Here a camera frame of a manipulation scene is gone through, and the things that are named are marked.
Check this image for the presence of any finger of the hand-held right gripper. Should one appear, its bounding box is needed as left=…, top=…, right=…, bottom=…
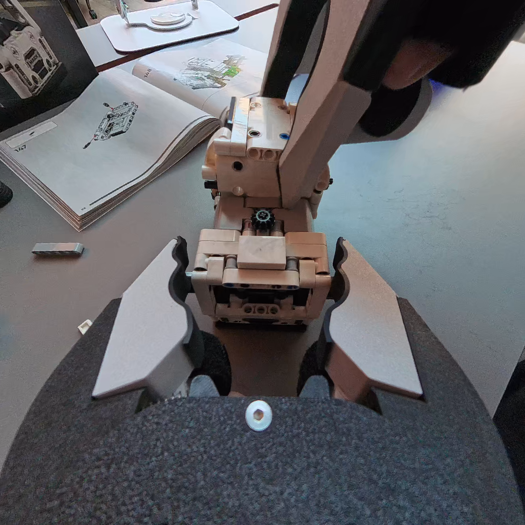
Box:
left=259, top=0, right=332, bottom=100
left=279, top=0, right=394, bottom=209

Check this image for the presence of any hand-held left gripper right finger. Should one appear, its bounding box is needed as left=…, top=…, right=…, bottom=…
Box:
left=317, top=236, right=424, bottom=404

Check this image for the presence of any black lego set box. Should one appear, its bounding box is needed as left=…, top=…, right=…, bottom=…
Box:
left=0, top=0, right=99, bottom=134

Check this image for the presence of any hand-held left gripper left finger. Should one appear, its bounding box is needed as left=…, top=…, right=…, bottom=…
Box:
left=91, top=236, right=205, bottom=402

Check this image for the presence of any white and black lego model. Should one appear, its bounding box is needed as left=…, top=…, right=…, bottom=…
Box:
left=191, top=95, right=334, bottom=329

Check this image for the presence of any grey rounded base plate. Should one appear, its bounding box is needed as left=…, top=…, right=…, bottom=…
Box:
left=100, top=0, right=240, bottom=54

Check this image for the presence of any person's dark clothing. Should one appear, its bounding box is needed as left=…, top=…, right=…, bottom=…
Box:
left=492, top=345, right=525, bottom=525

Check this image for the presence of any person's right hand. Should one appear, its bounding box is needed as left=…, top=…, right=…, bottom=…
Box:
left=381, top=43, right=434, bottom=91

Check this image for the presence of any open instruction booklet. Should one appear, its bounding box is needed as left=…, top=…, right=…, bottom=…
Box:
left=0, top=38, right=269, bottom=233

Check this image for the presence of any clear plastic stand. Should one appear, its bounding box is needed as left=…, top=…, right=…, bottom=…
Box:
left=119, top=0, right=202, bottom=30

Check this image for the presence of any grey lego beam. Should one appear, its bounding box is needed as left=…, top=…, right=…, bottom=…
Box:
left=32, top=242, right=85, bottom=256

